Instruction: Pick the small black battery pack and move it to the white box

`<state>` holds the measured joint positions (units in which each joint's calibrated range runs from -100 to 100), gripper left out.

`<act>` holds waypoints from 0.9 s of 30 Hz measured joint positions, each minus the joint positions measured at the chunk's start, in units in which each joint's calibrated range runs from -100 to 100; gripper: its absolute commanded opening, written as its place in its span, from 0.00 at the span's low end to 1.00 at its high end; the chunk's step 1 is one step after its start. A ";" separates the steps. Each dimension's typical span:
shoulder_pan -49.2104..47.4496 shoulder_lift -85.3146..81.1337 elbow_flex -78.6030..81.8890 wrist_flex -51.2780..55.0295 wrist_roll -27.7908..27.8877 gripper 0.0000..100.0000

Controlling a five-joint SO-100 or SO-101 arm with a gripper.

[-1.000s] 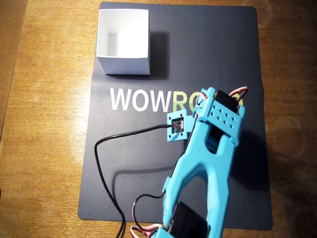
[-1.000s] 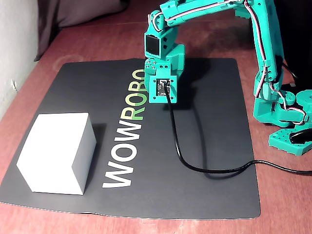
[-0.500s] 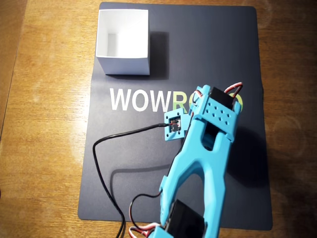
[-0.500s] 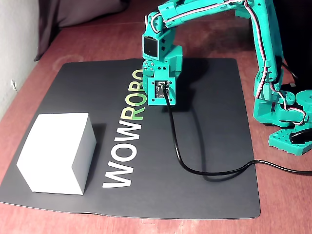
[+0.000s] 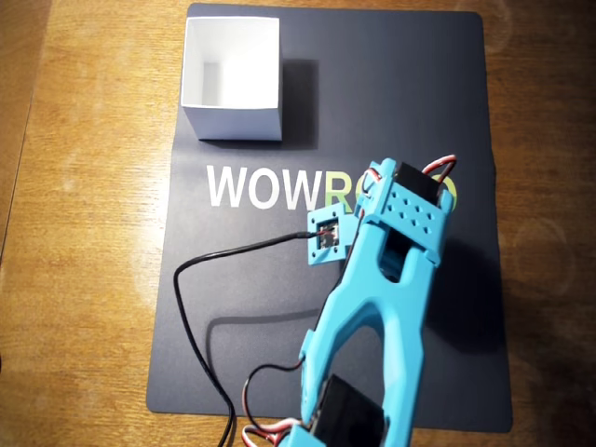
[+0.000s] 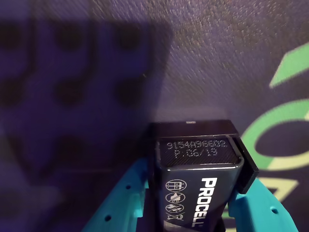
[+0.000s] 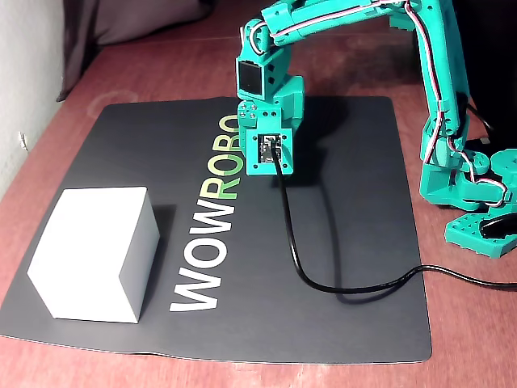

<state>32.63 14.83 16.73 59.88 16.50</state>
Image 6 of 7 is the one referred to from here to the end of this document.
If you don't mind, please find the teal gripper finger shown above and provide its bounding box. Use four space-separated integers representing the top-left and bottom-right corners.
227 177 299 232
81 157 150 232

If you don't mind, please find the small black battery pack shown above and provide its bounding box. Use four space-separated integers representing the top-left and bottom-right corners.
144 119 260 232

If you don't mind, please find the dark mat with WOWROBO print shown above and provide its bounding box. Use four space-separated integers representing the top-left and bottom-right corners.
0 0 309 232

